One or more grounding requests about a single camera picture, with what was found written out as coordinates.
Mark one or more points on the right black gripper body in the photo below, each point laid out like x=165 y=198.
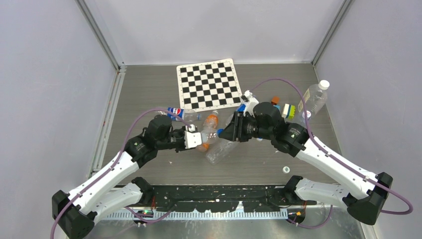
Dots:
x=245 y=127

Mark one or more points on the clear plastic bottle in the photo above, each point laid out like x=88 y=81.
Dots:
x=220 y=150

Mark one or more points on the clear Pepsi bottle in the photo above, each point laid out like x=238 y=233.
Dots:
x=209 y=135

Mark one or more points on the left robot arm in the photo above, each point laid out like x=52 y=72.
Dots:
x=78 y=211

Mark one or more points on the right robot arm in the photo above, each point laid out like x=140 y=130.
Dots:
x=361 y=193

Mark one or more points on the blue label Pepsi bottle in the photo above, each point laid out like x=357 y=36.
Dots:
x=241 y=108

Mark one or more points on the orange drink bottle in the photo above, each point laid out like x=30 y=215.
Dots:
x=210 y=121

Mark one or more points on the small water bottle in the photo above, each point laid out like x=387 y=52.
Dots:
x=300 y=118

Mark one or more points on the white green bottle cap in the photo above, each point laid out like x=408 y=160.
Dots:
x=286 y=169

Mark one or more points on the crushed Pepsi bottle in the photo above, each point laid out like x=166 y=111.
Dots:
x=188 y=115

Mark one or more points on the tall bottle white cap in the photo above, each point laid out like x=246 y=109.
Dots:
x=315 y=98

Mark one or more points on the orange toy block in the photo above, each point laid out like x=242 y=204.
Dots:
x=275 y=100

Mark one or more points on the white green toy block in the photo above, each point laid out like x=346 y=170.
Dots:
x=288 y=111

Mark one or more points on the checkerboard mat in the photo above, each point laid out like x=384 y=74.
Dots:
x=208 y=86

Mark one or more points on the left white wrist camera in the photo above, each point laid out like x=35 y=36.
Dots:
x=192 y=137

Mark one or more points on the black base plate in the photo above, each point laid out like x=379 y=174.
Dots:
x=222 y=199

